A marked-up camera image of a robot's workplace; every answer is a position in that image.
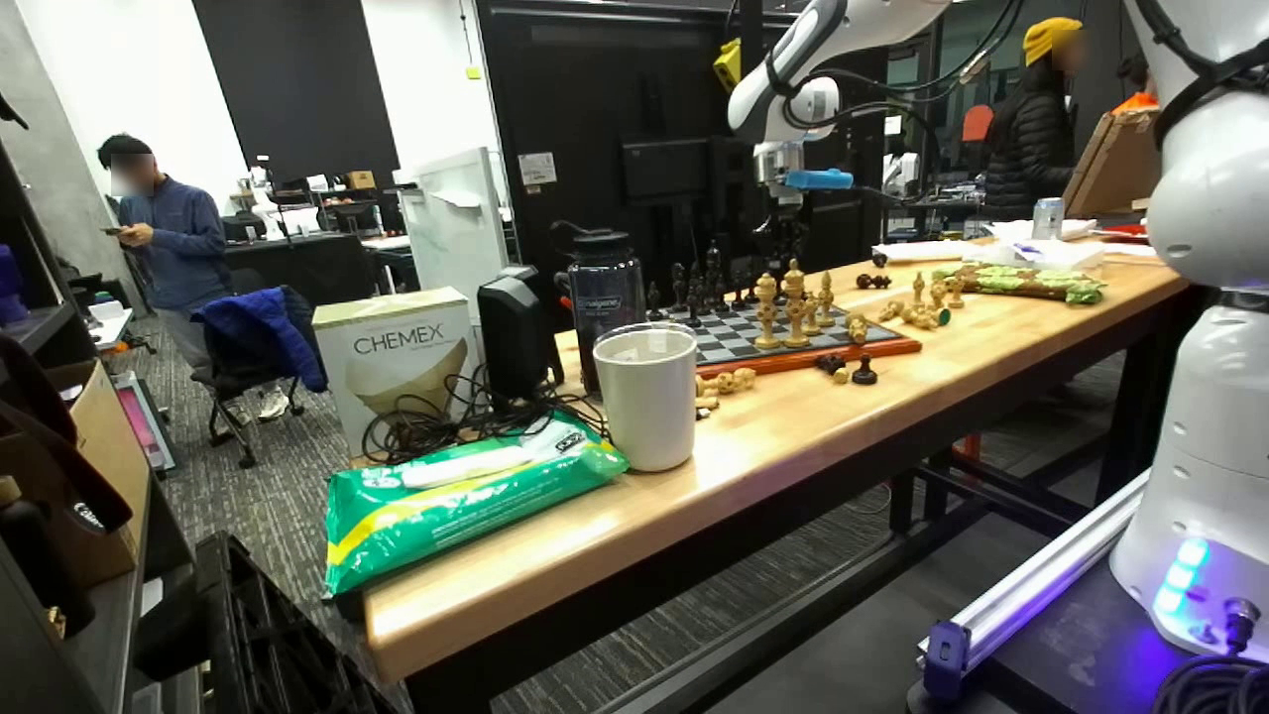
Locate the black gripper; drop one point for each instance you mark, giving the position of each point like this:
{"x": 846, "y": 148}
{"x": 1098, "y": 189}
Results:
{"x": 819, "y": 224}

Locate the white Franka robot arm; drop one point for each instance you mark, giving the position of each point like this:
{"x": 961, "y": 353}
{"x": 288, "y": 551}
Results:
{"x": 1211, "y": 436}

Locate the tall light wooden chess piece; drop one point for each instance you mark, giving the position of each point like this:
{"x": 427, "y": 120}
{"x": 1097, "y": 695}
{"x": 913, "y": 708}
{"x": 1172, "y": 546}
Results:
{"x": 794, "y": 290}

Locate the black chess pawn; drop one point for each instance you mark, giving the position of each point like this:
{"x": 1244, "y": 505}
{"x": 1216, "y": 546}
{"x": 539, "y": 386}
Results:
{"x": 867, "y": 370}
{"x": 862, "y": 279}

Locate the tall black chess piece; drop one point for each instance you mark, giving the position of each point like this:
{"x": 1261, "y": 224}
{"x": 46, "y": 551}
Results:
{"x": 714, "y": 279}

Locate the yellow hanging tag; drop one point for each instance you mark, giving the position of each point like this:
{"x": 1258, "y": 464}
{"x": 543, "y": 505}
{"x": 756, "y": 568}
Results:
{"x": 725, "y": 66}

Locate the artichoke print pot holder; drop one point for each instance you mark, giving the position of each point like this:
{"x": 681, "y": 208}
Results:
{"x": 1032, "y": 282}

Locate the dark blender jar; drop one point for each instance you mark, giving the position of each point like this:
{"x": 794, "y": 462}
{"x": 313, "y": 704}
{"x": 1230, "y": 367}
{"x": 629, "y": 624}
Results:
{"x": 599, "y": 290}

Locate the person with yellow beanie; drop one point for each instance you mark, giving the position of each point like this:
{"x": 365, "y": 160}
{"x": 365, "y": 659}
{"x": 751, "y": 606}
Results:
{"x": 1037, "y": 132}

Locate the white paper sheets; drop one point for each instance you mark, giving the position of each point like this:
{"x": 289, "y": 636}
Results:
{"x": 1057, "y": 244}

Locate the black coffee grinder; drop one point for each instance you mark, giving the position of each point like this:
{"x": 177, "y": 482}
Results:
{"x": 511, "y": 341}

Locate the white Chemex filter box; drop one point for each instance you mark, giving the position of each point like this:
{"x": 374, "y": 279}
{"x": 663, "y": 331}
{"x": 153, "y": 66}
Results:
{"x": 396, "y": 347}

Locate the green snack bag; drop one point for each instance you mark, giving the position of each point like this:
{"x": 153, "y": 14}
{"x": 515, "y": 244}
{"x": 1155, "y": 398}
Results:
{"x": 460, "y": 499}

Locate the black office desk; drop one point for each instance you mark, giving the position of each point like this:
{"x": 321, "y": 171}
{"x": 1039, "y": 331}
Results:
{"x": 317, "y": 260}

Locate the blue jacket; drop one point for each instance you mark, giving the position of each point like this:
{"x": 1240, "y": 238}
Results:
{"x": 263, "y": 334}

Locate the black office chair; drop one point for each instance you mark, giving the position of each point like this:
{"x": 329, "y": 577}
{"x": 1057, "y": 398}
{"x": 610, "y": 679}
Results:
{"x": 248, "y": 416}

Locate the person in blue sweater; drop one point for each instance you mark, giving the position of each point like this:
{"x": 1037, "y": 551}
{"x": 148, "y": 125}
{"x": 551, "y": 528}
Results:
{"x": 178, "y": 244}

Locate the black plastic crate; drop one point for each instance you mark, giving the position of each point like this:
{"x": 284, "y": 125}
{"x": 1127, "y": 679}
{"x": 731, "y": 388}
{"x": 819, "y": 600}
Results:
{"x": 263, "y": 636}

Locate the pink flat item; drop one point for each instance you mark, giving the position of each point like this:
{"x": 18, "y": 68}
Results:
{"x": 143, "y": 416}

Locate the brown cardboard storage box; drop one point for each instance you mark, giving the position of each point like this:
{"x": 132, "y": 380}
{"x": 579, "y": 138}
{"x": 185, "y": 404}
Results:
{"x": 100, "y": 462}

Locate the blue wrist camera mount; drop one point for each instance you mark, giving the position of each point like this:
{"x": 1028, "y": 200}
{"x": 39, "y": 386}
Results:
{"x": 819, "y": 178}

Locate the chessboard with brown wooden frame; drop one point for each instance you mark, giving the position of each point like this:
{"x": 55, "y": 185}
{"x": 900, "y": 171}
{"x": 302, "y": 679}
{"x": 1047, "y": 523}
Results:
{"x": 740, "y": 341}

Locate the black metal table frame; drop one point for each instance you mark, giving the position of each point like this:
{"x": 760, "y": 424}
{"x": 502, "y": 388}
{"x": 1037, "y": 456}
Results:
{"x": 1141, "y": 398}

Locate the aluminium rail with blue end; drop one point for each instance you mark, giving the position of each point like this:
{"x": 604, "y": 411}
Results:
{"x": 1032, "y": 588}

